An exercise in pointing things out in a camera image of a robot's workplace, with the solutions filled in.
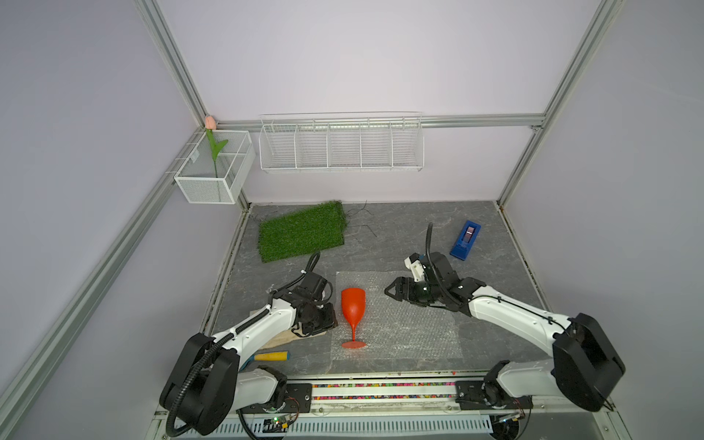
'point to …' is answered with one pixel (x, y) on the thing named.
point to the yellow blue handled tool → (269, 356)
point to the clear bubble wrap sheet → (391, 328)
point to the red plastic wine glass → (353, 301)
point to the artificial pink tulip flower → (216, 148)
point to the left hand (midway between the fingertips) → (334, 327)
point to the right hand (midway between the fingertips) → (391, 292)
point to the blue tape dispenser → (465, 240)
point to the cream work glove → (285, 336)
